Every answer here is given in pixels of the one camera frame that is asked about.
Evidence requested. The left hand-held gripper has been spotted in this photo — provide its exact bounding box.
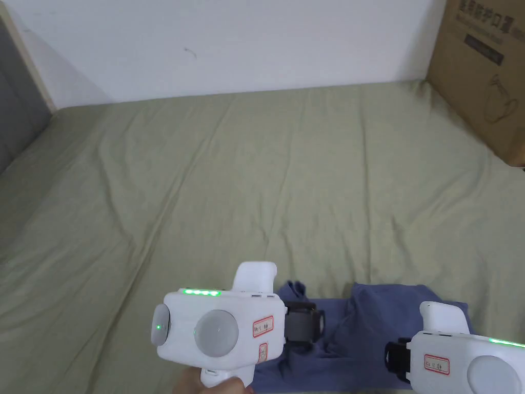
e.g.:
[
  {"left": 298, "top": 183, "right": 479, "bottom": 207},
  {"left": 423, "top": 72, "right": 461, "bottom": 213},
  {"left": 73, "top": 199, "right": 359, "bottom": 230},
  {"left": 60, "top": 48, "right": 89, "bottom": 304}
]
[{"left": 151, "top": 262, "right": 327, "bottom": 389}]

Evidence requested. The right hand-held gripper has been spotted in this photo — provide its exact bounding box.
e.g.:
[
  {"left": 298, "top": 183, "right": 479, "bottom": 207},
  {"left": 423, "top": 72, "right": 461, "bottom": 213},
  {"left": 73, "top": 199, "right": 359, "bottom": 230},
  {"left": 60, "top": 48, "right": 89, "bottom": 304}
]
[{"left": 385, "top": 301, "right": 525, "bottom": 394}]

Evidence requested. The dark blue shirt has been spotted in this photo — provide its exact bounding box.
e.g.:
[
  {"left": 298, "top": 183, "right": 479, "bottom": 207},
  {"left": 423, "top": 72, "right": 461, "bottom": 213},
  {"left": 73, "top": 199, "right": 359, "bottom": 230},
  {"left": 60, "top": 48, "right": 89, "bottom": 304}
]
[{"left": 249, "top": 280, "right": 476, "bottom": 394}]

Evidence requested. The person's left hand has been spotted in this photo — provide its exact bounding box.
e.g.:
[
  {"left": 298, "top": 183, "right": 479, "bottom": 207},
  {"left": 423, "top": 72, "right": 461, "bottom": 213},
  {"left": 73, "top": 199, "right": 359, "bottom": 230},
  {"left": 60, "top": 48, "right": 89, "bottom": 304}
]
[{"left": 171, "top": 366, "right": 257, "bottom": 394}]

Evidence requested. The bed with pale green sheet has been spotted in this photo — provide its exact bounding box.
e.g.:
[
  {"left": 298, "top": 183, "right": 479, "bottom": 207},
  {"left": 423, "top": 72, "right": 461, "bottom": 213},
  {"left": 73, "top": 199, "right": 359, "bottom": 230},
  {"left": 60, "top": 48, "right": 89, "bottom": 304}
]
[{"left": 0, "top": 77, "right": 525, "bottom": 394}]

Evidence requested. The brown cardboard carton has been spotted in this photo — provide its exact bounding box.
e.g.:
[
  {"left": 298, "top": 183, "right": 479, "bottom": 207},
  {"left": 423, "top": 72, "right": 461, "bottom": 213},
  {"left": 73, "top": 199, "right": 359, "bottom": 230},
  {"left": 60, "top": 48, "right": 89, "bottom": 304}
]
[{"left": 426, "top": 0, "right": 525, "bottom": 168}]

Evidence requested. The grey padded headboard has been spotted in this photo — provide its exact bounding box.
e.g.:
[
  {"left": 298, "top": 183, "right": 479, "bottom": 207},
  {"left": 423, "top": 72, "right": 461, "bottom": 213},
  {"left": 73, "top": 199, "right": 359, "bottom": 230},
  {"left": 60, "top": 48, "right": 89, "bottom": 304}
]
[{"left": 0, "top": 9, "right": 57, "bottom": 175}]

